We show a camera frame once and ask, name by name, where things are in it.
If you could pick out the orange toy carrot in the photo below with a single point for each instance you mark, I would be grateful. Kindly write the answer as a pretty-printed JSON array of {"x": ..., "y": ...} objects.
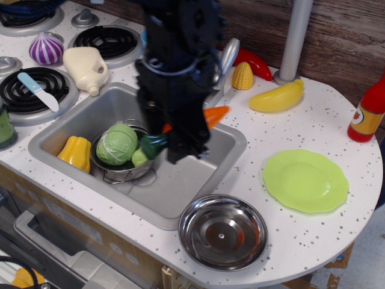
[{"x": 153, "y": 145}]

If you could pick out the red toy chili pepper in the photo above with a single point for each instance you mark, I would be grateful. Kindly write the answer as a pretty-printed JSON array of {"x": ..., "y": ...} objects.
[{"x": 258, "y": 66}]

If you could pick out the grey sink basin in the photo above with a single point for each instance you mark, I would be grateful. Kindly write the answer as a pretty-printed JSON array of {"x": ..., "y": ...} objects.
[{"x": 161, "y": 194}]

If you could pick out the small green toy vegetable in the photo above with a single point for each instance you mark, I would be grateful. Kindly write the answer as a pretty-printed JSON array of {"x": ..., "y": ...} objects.
[{"x": 139, "y": 157}]

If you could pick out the front left black burner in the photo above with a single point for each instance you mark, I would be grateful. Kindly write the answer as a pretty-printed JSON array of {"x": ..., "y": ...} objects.
[{"x": 25, "y": 108}]

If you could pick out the yellow toy corn cob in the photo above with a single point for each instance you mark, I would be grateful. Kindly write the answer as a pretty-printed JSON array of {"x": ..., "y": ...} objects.
[{"x": 242, "y": 77}]

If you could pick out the round steel plate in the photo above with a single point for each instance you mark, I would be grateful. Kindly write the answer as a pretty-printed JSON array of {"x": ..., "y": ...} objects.
[{"x": 222, "y": 232}]

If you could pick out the red ketchup bottle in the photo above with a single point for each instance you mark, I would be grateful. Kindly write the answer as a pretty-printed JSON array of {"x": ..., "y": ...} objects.
[{"x": 369, "y": 114}]

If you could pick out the cream toy jug bottle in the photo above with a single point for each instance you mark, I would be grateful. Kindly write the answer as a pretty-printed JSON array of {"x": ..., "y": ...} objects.
[{"x": 87, "y": 68}]

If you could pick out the yellow toy banana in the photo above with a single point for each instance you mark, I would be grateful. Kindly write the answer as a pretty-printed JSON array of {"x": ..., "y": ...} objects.
[{"x": 278, "y": 99}]

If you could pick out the grey vertical pole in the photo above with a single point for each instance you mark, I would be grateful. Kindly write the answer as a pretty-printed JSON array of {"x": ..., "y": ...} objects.
[{"x": 299, "y": 21}]

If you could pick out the light green plastic plate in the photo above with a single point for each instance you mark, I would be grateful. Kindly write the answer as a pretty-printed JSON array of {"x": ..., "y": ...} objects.
[{"x": 305, "y": 181}]

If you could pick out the grey stove knob upper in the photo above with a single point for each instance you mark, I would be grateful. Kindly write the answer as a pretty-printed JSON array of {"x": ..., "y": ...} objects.
[{"x": 85, "y": 19}]

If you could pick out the back left black burner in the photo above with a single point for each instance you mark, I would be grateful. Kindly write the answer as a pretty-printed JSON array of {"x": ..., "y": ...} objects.
[{"x": 29, "y": 18}]

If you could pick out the silver toy faucet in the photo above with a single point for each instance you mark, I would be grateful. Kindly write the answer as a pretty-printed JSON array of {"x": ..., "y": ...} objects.
[{"x": 228, "y": 56}]

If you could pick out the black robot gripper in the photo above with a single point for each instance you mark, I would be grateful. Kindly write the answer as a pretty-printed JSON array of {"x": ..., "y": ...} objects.
[{"x": 178, "y": 69}]

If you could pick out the green toy cabbage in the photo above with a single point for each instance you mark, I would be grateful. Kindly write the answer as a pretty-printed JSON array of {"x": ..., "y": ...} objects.
[{"x": 117, "y": 145}]

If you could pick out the yellow toy bell pepper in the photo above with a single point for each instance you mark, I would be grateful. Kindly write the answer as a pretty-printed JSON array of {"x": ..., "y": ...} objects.
[{"x": 77, "y": 153}]

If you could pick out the black burner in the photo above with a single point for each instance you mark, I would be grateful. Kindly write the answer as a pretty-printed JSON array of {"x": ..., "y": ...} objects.
[
  {"x": 119, "y": 46},
  {"x": 29, "y": 18},
  {"x": 25, "y": 108}
]

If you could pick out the small steel pot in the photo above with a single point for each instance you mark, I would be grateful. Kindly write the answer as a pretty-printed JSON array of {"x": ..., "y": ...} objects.
[{"x": 126, "y": 171}]

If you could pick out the back right black burner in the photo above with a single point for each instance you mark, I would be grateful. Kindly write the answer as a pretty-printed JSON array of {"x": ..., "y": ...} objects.
[{"x": 119, "y": 46}]

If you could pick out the purple striped toy onion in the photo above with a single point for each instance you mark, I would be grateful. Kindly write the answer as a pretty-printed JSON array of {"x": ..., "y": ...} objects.
[{"x": 46, "y": 49}]

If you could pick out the grey oven door handle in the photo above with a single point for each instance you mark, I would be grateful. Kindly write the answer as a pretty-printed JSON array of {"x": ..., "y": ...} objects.
[{"x": 66, "y": 262}]

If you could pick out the grey stove knob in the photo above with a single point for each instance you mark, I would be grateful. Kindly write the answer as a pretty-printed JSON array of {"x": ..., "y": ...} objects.
[
  {"x": 9, "y": 65},
  {"x": 85, "y": 19}
]

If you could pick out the grey stove knob left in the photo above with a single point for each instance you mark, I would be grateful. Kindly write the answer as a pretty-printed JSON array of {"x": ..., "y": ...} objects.
[{"x": 9, "y": 65}]

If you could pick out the blue handled toy knife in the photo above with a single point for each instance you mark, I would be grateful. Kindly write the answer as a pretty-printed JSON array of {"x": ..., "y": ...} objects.
[{"x": 37, "y": 90}]

